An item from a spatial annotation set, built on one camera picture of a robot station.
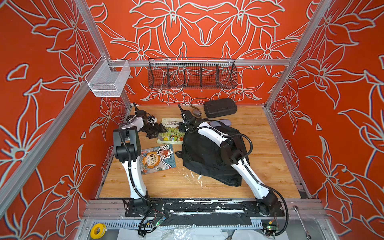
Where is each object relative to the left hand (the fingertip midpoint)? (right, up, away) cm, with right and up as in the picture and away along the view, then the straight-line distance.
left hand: (161, 131), depth 101 cm
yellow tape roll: (-23, -43, -33) cm, 59 cm away
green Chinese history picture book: (+8, -3, 0) cm, 8 cm away
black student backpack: (+27, -14, -12) cm, 33 cm away
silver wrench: (+74, -44, -35) cm, 93 cm away
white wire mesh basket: (-32, +35, -8) cm, 48 cm away
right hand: (+11, +4, +3) cm, 12 cm away
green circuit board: (+58, -43, -32) cm, 79 cm away
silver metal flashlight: (+25, +13, +9) cm, 30 cm away
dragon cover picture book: (0, -16, -11) cm, 19 cm away
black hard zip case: (+43, +18, +11) cm, 48 cm away
